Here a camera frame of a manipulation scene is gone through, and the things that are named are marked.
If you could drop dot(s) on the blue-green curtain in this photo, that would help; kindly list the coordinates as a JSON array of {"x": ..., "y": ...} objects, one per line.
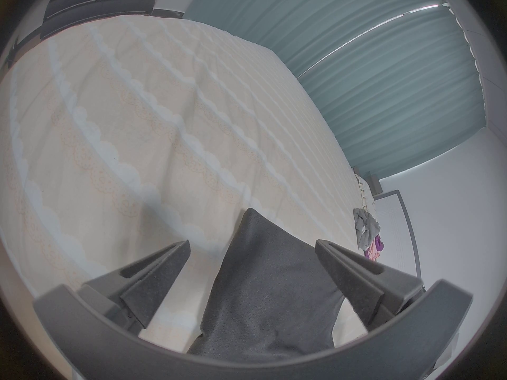
[
  {"x": 277, "y": 14},
  {"x": 396, "y": 93}
]

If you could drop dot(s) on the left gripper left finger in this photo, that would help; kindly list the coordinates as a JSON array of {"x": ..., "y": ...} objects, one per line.
[{"x": 158, "y": 291}]

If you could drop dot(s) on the black trousers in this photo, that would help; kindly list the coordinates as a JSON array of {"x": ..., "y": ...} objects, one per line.
[{"x": 269, "y": 291}]

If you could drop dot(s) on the white printed pillow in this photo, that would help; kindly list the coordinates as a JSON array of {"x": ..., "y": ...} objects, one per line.
[{"x": 366, "y": 196}]

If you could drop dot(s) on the grey knit garment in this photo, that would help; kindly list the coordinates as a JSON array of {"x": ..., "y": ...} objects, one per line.
[{"x": 362, "y": 224}]

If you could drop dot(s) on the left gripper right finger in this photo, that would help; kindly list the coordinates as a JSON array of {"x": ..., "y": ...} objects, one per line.
[{"x": 348, "y": 287}]

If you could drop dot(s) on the dark grey chest of drawers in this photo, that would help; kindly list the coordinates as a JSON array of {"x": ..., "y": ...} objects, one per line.
[{"x": 99, "y": 2}]

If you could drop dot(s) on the grey bedside table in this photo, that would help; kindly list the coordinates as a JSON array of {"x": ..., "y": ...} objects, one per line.
[{"x": 374, "y": 182}]

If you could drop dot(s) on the bed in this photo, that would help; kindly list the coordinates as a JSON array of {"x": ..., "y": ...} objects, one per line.
[{"x": 158, "y": 133}]

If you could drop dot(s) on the pile of clothes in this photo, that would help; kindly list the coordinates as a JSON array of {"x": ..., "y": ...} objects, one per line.
[{"x": 378, "y": 246}]

